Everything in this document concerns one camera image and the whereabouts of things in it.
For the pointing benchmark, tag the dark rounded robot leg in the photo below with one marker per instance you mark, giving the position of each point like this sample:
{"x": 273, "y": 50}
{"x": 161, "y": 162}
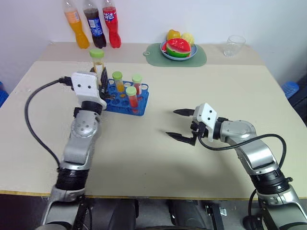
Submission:
{"x": 120, "y": 213}
{"x": 189, "y": 213}

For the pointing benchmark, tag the blue plastic stool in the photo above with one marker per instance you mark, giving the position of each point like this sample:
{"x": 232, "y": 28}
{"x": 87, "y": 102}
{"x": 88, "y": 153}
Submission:
{"x": 2, "y": 94}
{"x": 290, "y": 89}

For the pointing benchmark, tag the orange liquid test tube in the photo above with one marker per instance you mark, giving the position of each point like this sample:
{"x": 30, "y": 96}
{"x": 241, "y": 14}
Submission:
{"x": 119, "y": 82}

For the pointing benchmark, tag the toy watermelon slice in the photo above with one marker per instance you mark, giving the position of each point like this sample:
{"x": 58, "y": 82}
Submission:
{"x": 178, "y": 48}

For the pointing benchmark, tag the cola bottle blue label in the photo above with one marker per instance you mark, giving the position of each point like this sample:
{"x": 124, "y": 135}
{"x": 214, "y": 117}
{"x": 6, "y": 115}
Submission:
{"x": 96, "y": 26}

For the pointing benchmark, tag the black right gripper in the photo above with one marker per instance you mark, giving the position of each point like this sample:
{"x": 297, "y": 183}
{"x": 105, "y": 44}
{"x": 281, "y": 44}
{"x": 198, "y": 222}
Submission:
{"x": 200, "y": 129}

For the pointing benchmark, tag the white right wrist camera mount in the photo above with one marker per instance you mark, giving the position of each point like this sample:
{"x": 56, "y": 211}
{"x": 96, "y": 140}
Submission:
{"x": 206, "y": 117}

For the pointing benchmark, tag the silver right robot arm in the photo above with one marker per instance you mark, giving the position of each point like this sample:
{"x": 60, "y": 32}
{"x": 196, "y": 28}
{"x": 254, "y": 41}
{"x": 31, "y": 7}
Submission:
{"x": 251, "y": 143}

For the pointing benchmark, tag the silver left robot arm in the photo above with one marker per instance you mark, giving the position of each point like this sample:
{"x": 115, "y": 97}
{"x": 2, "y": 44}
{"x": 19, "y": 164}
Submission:
{"x": 81, "y": 129}

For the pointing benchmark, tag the toy yellow bell pepper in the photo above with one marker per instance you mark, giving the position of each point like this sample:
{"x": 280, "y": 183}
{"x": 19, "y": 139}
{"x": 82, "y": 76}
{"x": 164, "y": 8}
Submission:
{"x": 173, "y": 34}

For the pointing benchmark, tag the clear glass cup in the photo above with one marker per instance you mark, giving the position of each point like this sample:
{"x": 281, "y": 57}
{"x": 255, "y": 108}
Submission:
{"x": 233, "y": 46}

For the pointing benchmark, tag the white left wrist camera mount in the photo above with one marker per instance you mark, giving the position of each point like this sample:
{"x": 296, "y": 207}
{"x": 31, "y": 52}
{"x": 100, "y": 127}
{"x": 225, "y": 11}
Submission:
{"x": 84, "y": 83}

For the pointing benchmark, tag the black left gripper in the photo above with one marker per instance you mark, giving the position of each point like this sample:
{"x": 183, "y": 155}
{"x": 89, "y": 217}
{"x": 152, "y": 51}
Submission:
{"x": 105, "y": 92}

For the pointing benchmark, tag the orange soda bottle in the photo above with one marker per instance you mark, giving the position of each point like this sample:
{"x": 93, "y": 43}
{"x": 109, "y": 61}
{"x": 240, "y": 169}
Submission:
{"x": 78, "y": 26}

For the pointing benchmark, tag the blue plate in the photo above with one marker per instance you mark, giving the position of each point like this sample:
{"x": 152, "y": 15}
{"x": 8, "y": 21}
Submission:
{"x": 194, "y": 51}

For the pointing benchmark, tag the green silicone mat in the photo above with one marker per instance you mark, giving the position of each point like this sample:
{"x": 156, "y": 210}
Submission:
{"x": 153, "y": 58}

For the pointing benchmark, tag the yellow liquid test tube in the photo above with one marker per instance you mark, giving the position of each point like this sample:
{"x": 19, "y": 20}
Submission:
{"x": 97, "y": 58}

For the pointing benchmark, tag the toy yellow lemon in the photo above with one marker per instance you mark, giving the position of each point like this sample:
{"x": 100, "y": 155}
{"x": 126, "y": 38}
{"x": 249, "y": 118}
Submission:
{"x": 188, "y": 38}

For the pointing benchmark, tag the blue test tube rack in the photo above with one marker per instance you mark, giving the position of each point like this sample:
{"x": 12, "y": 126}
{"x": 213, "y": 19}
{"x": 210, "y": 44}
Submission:
{"x": 139, "y": 100}

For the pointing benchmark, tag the red soda bottle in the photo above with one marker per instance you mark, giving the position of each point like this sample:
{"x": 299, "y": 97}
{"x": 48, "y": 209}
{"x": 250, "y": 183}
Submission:
{"x": 112, "y": 26}

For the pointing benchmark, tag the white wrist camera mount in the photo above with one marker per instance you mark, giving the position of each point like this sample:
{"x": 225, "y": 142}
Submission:
{"x": 206, "y": 117}
{"x": 84, "y": 83}

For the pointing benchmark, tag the red liquid test tube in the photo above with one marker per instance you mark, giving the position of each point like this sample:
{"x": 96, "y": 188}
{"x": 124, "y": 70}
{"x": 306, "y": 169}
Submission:
{"x": 137, "y": 82}
{"x": 132, "y": 98}

